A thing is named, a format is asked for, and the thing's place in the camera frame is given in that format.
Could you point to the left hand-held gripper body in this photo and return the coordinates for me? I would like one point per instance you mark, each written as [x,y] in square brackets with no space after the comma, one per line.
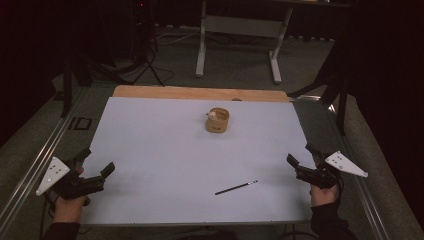
[71,185]

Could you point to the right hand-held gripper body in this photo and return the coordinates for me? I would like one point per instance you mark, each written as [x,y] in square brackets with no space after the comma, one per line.
[325,175]

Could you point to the person's right hand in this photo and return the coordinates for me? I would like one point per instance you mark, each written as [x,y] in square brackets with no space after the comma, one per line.
[324,196]

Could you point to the person's left hand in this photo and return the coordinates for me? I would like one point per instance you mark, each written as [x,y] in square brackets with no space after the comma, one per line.
[69,210]

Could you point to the black pencil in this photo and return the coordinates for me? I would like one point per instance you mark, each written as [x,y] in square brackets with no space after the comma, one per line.
[233,188]

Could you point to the black metal stand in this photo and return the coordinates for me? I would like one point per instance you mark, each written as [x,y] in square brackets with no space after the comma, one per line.
[336,90]

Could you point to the pale lilac table mat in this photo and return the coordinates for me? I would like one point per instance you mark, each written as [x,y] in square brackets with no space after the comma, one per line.
[173,156]

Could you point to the round wooden pen holder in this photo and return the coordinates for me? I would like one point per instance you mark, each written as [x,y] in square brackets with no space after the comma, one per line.
[217,126]

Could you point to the small white toy figure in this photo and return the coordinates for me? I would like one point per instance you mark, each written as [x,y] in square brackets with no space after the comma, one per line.
[211,115]

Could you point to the wooden table board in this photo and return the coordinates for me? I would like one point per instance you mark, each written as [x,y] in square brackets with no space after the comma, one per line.
[186,92]

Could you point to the black tripod stand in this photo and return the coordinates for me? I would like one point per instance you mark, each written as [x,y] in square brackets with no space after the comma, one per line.
[146,50]

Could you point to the aluminium rail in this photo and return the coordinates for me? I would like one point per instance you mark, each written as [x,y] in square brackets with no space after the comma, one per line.
[36,160]
[366,200]

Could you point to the white metal desk frame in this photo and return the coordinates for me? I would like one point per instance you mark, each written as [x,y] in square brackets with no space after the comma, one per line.
[242,26]

